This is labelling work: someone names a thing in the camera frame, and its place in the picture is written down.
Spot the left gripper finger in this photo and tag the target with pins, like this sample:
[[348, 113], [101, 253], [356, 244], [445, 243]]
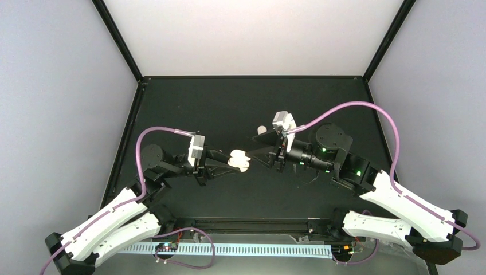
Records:
[[217, 158], [215, 172]]

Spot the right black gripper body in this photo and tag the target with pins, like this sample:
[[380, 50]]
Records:
[[278, 153]]

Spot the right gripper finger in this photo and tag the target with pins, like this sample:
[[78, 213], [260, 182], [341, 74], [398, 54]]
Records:
[[261, 156], [269, 138]]

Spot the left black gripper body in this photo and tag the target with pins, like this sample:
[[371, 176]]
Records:
[[200, 173]]

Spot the oval white charging case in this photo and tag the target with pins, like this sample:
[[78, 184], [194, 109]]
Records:
[[261, 129]]

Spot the square white earbud case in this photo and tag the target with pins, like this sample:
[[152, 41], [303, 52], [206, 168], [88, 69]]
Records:
[[238, 159]]

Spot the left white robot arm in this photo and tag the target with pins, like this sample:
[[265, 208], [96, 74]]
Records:
[[136, 213]]

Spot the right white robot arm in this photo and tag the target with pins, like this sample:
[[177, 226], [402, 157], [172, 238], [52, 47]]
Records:
[[417, 225]]

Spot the left small circuit board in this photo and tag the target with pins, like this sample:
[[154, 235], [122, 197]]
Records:
[[167, 247]]

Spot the small circuit board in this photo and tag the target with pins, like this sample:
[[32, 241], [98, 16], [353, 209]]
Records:
[[340, 250], [167, 247]]

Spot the right small circuit board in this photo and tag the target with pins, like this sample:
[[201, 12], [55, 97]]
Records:
[[340, 250]]

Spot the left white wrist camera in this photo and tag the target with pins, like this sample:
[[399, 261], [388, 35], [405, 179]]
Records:
[[195, 151]]

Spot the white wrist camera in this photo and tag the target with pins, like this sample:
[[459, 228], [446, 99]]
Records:
[[195, 151], [283, 122]]

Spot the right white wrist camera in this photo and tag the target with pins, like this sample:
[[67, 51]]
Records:
[[283, 122]]

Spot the black aluminium front rail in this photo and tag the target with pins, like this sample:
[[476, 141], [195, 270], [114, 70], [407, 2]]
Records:
[[261, 225]]

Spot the white slotted cable duct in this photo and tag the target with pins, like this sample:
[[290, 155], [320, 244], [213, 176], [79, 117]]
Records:
[[236, 249]]

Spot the left black frame post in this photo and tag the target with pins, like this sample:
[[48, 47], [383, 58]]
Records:
[[117, 37]]

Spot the black frame post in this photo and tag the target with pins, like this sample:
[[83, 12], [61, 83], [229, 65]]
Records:
[[117, 37], [392, 31]]

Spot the right black frame post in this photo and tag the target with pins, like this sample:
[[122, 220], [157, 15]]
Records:
[[392, 31]]

